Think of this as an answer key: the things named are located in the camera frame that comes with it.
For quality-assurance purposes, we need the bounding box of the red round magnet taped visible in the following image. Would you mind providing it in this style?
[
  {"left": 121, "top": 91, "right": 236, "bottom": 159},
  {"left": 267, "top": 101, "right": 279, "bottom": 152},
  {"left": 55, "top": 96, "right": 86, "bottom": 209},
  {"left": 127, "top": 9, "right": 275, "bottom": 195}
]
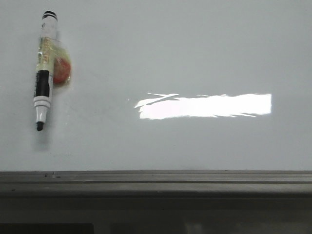
[{"left": 53, "top": 57, "right": 71, "bottom": 84}]

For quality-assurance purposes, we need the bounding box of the black white whiteboard marker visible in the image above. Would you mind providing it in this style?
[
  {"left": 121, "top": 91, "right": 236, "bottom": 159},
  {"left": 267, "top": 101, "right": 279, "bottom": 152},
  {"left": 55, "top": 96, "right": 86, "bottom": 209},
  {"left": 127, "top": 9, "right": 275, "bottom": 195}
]
[{"left": 33, "top": 11, "right": 58, "bottom": 131}]

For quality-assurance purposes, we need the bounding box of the white whiteboard surface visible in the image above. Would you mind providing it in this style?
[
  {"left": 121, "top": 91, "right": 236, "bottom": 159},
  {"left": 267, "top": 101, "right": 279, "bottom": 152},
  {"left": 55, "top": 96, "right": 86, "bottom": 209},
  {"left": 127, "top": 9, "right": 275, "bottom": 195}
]
[{"left": 0, "top": 0, "right": 312, "bottom": 171}]

